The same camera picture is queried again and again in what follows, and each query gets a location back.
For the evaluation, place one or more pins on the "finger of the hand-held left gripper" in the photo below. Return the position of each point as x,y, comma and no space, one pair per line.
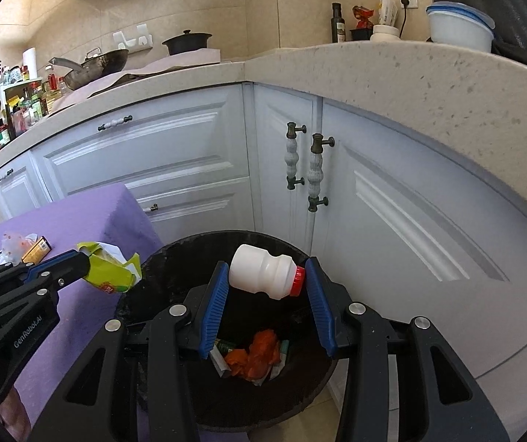
56,258
72,269

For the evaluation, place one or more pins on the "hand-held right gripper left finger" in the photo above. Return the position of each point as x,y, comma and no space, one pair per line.
215,308

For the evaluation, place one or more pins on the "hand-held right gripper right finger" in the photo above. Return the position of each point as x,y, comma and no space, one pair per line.
319,308

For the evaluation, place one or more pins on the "yellow green carton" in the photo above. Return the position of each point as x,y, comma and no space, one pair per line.
107,276

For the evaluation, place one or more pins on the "dark green small bottle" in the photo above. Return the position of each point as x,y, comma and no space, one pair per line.
225,344

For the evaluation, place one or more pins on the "clear plastic wrapper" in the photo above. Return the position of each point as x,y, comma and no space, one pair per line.
15,244

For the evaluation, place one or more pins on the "black trash bin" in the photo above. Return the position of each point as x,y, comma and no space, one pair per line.
263,317

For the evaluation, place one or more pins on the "teal white tube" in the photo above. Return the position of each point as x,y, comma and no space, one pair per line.
284,347

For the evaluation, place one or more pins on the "small orange plastic bag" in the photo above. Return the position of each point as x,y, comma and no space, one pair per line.
236,359

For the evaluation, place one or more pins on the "white card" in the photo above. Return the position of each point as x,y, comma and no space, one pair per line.
220,363

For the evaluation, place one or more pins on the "white bottle red cap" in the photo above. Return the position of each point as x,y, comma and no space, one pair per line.
263,269

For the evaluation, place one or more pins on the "large orange plastic bag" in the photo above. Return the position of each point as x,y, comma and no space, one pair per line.
263,352

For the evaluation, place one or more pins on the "person's left hand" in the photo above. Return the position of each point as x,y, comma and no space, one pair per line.
15,414

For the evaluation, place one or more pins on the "purple tablecloth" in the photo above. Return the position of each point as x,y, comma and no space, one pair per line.
84,221

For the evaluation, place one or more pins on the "group of condiment bottles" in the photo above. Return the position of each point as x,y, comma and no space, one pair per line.
15,115

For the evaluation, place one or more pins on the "white kitchen cabinet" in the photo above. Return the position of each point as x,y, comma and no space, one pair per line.
176,156

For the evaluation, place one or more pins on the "white spice rack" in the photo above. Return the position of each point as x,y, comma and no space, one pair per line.
1,94

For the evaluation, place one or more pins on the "paper towel roll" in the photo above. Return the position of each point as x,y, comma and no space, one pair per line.
30,62

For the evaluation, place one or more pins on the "metal wok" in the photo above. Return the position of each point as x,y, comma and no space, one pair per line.
102,64

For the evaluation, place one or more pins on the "beige stove cloth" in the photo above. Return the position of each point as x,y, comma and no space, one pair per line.
171,62

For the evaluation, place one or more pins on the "beige stone countertop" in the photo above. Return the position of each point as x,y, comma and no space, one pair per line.
429,92

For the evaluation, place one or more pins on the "black lidded pot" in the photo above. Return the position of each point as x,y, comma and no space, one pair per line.
187,43

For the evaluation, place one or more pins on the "white lidded jar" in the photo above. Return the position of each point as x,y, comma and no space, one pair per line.
385,33

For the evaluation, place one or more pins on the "dark olive oil bottle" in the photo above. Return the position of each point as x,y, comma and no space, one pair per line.
338,25

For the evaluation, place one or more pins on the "red black kitchen gadget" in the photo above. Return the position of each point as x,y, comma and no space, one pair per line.
362,16

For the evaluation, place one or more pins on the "white yellow packet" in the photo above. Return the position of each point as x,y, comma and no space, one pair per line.
387,9

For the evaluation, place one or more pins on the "white tub blue lid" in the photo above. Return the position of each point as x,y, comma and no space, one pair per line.
459,30

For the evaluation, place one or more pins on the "white wall rack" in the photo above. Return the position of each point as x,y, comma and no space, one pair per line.
125,37

